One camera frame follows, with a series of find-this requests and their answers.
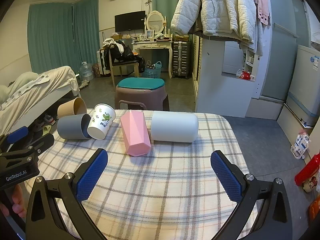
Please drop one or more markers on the white appliance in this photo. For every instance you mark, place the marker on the white appliance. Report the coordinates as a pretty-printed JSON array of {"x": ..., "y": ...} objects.
[{"x": 303, "y": 85}]

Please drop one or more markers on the red toy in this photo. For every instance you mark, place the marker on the red toy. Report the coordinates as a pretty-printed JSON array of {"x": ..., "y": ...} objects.
[{"x": 308, "y": 171}]

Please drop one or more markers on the red bag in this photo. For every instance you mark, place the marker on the red bag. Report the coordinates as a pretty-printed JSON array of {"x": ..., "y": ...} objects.
[{"x": 245, "y": 75}]

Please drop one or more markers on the wooden chair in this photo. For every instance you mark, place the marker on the wooden chair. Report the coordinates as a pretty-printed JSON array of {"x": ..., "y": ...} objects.
[{"x": 123, "y": 63}]

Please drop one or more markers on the teal window curtain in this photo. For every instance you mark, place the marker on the teal window curtain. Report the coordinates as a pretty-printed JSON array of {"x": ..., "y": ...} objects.
[
  {"x": 86, "y": 30},
  {"x": 50, "y": 37},
  {"x": 166, "y": 2}
]

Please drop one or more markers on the white fleece garment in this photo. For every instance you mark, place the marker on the white fleece garment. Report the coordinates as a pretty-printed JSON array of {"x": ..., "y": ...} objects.
[{"x": 258, "y": 37}]

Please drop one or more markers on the white oval mirror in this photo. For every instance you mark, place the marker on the white oval mirror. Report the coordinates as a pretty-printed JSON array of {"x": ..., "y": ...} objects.
[{"x": 156, "y": 22}]

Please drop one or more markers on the person's left hand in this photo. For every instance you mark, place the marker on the person's left hand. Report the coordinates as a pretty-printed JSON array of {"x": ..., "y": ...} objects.
[{"x": 19, "y": 201}]

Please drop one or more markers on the black television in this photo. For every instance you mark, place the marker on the black television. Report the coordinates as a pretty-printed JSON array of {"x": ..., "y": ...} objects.
[{"x": 130, "y": 21}]

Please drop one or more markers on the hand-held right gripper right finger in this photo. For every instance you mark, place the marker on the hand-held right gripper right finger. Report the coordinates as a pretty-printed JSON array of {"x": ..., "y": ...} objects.
[{"x": 226, "y": 173}]

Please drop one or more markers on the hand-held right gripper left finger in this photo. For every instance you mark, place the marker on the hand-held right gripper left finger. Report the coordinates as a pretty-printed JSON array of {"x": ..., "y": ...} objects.
[{"x": 91, "y": 173}]

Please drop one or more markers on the teal seat cushion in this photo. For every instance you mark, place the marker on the teal seat cushion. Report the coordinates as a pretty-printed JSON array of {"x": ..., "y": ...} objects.
[{"x": 141, "y": 83}]

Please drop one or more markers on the white wardrobe cabinet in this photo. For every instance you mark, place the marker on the white wardrobe cabinet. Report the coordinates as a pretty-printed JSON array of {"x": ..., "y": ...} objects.
[{"x": 217, "y": 95}]

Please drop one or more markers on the grey cup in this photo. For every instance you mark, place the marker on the grey cup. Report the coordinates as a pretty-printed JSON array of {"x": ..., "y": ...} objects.
[{"x": 71, "y": 127}]

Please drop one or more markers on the pink hanging garment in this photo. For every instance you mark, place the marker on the pink hanging garment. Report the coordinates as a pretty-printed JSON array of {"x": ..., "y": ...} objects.
[{"x": 263, "y": 5}]

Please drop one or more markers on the bed with white bedding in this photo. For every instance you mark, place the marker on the bed with white bedding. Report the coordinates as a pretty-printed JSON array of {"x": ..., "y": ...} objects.
[{"x": 37, "y": 90}]

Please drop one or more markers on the shoes under bed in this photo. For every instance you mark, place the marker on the shoes under bed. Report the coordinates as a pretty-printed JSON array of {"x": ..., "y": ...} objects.
[{"x": 46, "y": 125}]

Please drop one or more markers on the white printed paper cup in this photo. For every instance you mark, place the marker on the white printed paper cup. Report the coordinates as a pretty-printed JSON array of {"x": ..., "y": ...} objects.
[{"x": 101, "y": 122}]

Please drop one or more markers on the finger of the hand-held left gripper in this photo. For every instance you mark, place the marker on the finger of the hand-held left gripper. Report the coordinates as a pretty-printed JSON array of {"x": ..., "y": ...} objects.
[
  {"x": 43, "y": 140},
  {"x": 18, "y": 133}
]

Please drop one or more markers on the large white cup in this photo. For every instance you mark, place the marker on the large white cup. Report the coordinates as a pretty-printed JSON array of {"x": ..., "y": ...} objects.
[{"x": 173, "y": 127}]

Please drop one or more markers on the pile of clothes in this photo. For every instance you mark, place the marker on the pile of clothes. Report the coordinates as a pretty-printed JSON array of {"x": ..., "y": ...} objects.
[{"x": 121, "y": 50}]

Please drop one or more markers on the white picture frame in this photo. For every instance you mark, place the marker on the white picture frame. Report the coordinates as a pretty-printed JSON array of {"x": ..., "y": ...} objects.
[{"x": 150, "y": 33}]

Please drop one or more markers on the teal laundry basket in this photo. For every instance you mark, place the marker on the teal laundry basket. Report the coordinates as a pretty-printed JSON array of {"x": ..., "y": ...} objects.
[{"x": 151, "y": 72}]

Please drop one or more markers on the beige cup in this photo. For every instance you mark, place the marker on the beige cup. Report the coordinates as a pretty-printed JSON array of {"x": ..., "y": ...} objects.
[{"x": 65, "y": 108}]

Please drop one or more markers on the white puffy jacket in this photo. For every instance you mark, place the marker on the white puffy jacket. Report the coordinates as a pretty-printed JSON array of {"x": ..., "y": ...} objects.
[{"x": 215, "y": 7}]

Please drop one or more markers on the white suitcase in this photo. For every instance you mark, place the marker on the white suitcase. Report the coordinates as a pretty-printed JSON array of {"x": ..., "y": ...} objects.
[{"x": 101, "y": 62}]

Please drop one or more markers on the white dressing table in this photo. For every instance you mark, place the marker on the white dressing table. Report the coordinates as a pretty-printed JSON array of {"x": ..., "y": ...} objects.
[{"x": 152, "y": 45}]

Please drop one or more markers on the orange toy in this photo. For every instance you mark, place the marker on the orange toy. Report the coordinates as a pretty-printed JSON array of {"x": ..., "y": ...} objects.
[{"x": 315, "y": 208}]

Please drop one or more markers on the plaid tablecloth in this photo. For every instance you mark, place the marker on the plaid tablecloth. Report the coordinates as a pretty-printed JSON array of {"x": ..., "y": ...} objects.
[{"x": 162, "y": 182}]

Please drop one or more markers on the grey pillow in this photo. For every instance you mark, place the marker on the grey pillow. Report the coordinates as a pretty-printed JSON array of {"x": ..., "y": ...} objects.
[{"x": 17, "y": 85}]

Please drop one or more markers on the pink faceted cup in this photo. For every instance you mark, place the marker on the pink faceted cup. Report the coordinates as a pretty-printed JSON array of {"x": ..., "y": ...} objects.
[{"x": 136, "y": 135}]

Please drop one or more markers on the dark ribbed suitcase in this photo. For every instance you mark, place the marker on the dark ribbed suitcase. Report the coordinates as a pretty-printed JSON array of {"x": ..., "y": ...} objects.
[{"x": 180, "y": 60}]

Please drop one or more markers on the clear water jug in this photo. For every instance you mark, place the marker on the clear water jug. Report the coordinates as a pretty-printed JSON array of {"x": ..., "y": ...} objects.
[{"x": 86, "y": 72}]

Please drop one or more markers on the purple plastic stool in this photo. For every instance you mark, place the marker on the purple plastic stool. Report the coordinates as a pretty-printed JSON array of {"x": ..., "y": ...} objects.
[{"x": 140, "y": 96}]

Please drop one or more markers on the clear plastic packet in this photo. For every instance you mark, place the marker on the clear plastic packet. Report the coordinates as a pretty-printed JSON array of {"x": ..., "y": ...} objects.
[{"x": 300, "y": 143}]

